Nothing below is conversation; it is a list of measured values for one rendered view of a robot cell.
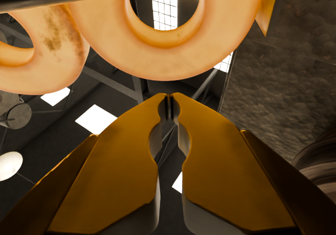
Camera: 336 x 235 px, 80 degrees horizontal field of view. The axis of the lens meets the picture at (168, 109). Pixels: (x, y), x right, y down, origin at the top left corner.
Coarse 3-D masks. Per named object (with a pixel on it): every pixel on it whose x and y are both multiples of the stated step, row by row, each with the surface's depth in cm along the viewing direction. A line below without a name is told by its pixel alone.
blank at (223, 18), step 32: (96, 0) 16; (128, 0) 18; (224, 0) 16; (256, 0) 16; (96, 32) 18; (128, 32) 18; (160, 32) 21; (192, 32) 18; (224, 32) 18; (128, 64) 21; (160, 64) 21; (192, 64) 21
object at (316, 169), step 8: (328, 144) 44; (312, 152) 47; (320, 152) 44; (328, 152) 42; (304, 160) 48; (312, 160) 45; (320, 160) 41; (328, 160) 40; (296, 168) 51; (304, 168) 44; (312, 168) 43; (320, 168) 42; (328, 168) 40; (312, 176) 44; (320, 176) 43
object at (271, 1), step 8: (264, 0) 16; (272, 0) 14; (280, 0) 14; (264, 8) 16; (272, 8) 14; (256, 16) 18; (264, 16) 16; (272, 16) 15; (264, 24) 16; (272, 24) 15; (264, 32) 16; (272, 32) 16
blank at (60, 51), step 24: (24, 24) 17; (48, 24) 17; (72, 24) 17; (0, 48) 21; (24, 48) 22; (48, 48) 19; (72, 48) 19; (0, 72) 21; (24, 72) 21; (48, 72) 21; (72, 72) 21
